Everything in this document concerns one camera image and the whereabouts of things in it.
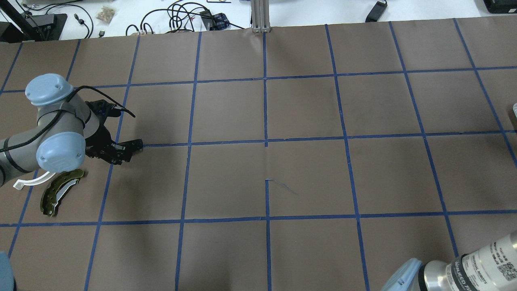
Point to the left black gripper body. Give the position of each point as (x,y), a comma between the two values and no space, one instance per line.
(98,142)

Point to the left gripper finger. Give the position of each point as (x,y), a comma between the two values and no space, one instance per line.
(124,151)

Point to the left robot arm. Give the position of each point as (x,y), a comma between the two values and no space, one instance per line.
(68,130)

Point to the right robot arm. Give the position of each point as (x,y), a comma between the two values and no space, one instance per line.
(490,268)

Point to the green brake shoe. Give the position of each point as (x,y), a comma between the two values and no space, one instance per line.
(57,190)

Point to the black power adapter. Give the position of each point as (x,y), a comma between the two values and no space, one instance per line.
(377,11)

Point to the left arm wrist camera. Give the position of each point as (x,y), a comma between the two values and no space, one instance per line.
(103,109)

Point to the white curved plastic bracket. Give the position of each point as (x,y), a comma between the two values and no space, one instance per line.
(20,184)

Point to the aluminium frame post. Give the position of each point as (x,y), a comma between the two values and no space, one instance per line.
(260,16)

